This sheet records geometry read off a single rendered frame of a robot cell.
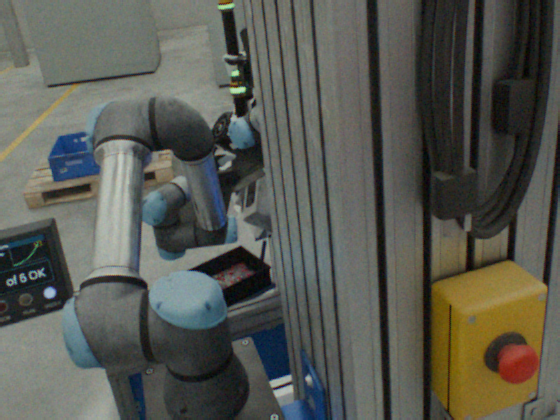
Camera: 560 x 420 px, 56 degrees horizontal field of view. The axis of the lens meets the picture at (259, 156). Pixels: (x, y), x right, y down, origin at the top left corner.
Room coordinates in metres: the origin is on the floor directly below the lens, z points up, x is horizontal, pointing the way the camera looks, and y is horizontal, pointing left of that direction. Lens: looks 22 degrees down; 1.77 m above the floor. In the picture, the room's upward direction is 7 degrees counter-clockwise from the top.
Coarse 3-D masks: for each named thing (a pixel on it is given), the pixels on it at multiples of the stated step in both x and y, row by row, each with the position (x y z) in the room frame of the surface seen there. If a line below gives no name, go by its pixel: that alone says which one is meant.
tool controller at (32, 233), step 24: (0, 240) 0.99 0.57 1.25; (24, 240) 1.00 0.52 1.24; (48, 240) 1.01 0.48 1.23; (0, 264) 0.98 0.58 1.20; (24, 264) 0.99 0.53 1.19; (48, 264) 1.00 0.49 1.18; (0, 288) 0.96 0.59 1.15; (24, 288) 0.97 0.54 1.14; (72, 288) 1.06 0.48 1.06; (24, 312) 0.95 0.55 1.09
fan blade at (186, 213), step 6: (222, 192) 1.54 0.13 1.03; (228, 192) 1.54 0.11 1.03; (228, 198) 1.53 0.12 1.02; (186, 204) 1.56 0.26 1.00; (192, 204) 1.55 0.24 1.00; (228, 204) 1.51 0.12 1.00; (180, 210) 1.56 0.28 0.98; (186, 210) 1.55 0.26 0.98; (192, 210) 1.54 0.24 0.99; (180, 216) 1.55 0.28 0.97; (186, 216) 1.53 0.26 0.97; (192, 216) 1.52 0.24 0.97
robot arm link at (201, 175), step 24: (168, 96) 1.07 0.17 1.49; (168, 120) 1.02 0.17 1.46; (192, 120) 1.04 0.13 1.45; (168, 144) 1.02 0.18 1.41; (192, 144) 1.04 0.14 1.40; (192, 168) 1.08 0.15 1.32; (192, 192) 1.12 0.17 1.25; (216, 192) 1.13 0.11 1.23; (216, 216) 1.15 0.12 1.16; (216, 240) 1.18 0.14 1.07
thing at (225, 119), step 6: (222, 114) 1.68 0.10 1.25; (228, 114) 1.64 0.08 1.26; (222, 120) 1.66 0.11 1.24; (228, 120) 1.61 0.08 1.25; (216, 126) 1.68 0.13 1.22; (222, 126) 1.64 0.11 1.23; (228, 126) 1.59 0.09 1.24; (216, 132) 1.65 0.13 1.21; (222, 132) 1.61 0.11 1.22; (216, 138) 1.63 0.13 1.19; (222, 138) 1.59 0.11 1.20; (228, 138) 1.59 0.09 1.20; (216, 144) 1.61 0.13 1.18; (222, 144) 1.60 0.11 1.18; (228, 144) 1.60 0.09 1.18; (228, 150) 1.62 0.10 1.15
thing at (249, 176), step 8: (256, 144) 1.52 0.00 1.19; (232, 152) 1.51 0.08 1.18; (240, 152) 1.49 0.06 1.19; (248, 152) 1.47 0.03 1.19; (256, 152) 1.45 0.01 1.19; (232, 160) 1.46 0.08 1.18; (240, 160) 1.44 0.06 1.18; (248, 160) 1.42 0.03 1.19; (256, 160) 1.40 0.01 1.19; (240, 168) 1.39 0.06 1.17; (248, 168) 1.37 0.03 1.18; (256, 168) 1.36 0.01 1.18; (240, 176) 1.36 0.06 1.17; (248, 176) 1.34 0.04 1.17; (256, 176) 1.32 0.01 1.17; (240, 184) 1.32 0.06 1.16; (248, 184) 1.31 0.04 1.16
